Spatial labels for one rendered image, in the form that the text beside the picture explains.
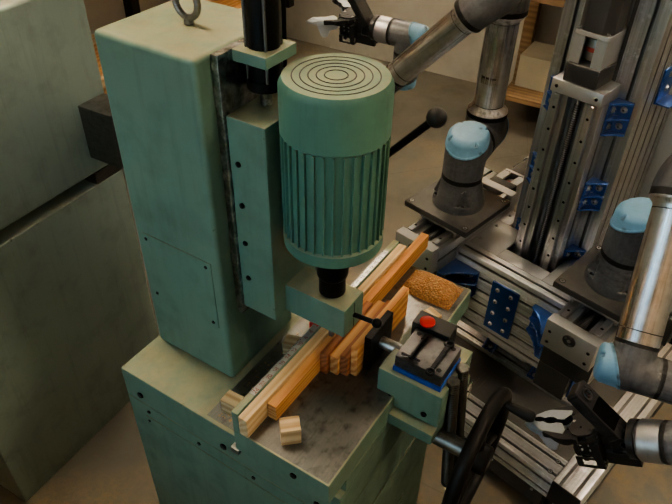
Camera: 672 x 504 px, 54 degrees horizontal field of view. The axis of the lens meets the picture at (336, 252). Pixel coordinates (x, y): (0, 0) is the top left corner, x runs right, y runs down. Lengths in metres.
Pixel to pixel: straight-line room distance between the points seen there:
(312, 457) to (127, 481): 1.20
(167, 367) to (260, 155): 0.62
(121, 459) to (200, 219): 1.33
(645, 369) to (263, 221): 0.71
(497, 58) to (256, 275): 0.95
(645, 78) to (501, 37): 0.37
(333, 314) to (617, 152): 0.90
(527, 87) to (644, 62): 2.43
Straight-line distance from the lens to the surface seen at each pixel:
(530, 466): 2.11
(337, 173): 0.99
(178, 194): 1.20
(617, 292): 1.74
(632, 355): 1.27
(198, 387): 1.46
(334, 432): 1.25
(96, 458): 2.41
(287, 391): 1.25
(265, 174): 1.08
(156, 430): 1.62
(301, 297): 1.26
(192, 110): 1.07
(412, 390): 1.26
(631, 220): 1.64
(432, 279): 1.51
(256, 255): 1.21
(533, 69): 4.06
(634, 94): 1.75
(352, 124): 0.95
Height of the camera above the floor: 1.92
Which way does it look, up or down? 39 degrees down
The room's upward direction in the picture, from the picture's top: 1 degrees clockwise
